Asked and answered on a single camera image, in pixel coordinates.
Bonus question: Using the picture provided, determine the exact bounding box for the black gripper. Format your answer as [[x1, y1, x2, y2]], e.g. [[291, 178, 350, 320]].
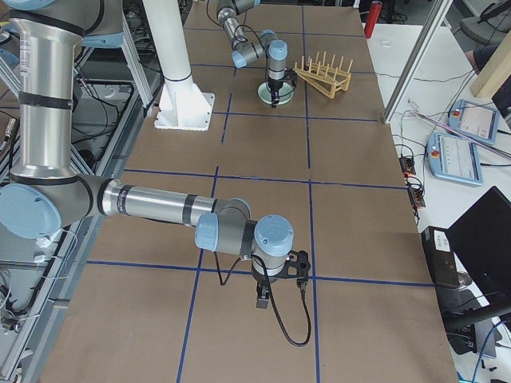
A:
[[251, 251, 310, 309], [267, 69, 298, 108]]

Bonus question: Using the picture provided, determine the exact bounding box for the light green round plate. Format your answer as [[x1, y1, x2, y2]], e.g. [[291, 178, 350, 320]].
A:
[[257, 81, 297, 106]]

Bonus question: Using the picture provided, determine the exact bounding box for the wooden dish rack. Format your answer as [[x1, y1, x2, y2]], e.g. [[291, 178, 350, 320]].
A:
[[293, 51, 353, 100]]

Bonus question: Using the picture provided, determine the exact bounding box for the red cylindrical bottle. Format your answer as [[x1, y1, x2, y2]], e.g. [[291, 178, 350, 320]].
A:
[[364, 1, 382, 39]]

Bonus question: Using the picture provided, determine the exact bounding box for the black orange adapter box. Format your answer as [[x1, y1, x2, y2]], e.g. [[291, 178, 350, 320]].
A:
[[399, 156, 416, 176]]

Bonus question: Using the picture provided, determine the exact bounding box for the white pink grabber stick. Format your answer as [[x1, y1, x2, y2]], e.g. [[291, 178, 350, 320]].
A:
[[411, 112, 511, 160]]

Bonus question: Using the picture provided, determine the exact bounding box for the blue teach pendant near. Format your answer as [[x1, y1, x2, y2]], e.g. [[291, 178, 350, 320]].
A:
[[426, 132, 483, 186]]

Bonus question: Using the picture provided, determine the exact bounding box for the blue teach pendant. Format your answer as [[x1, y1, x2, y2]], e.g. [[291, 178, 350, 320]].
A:
[[426, 132, 483, 186], [449, 99, 500, 145]]

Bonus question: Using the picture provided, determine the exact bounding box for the blue teach pendant far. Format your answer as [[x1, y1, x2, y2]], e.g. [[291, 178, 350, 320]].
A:
[[449, 99, 500, 145]]

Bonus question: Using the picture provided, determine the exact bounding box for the black laptop computer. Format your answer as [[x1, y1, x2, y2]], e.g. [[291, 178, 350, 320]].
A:
[[421, 186, 510, 331]]

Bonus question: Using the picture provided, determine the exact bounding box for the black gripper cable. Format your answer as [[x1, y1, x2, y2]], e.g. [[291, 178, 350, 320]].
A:
[[214, 251, 312, 346]]

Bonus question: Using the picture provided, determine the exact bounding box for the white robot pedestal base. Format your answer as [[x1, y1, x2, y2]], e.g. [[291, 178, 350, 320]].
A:
[[143, 0, 215, 132]]

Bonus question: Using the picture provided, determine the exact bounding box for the aluminium frame post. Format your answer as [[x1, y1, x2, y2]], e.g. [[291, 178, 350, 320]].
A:
[[382, 0, 453, 124]]

